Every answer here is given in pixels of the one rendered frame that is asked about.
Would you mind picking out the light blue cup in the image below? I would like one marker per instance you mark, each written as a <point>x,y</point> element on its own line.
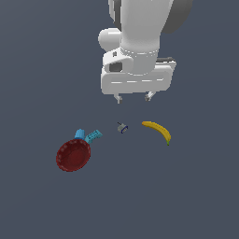
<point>79,133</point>

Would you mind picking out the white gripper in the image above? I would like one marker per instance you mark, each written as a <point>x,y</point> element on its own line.
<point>133,81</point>

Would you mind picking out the small grey blue-ringed object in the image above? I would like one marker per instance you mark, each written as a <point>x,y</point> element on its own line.
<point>122,128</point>

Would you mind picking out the yellow banana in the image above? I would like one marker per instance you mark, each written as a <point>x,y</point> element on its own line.
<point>158,130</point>

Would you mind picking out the dark red bowl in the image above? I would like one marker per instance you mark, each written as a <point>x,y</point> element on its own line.
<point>73,155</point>

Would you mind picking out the teal studded toy brick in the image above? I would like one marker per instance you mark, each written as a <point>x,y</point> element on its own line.
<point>93,136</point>

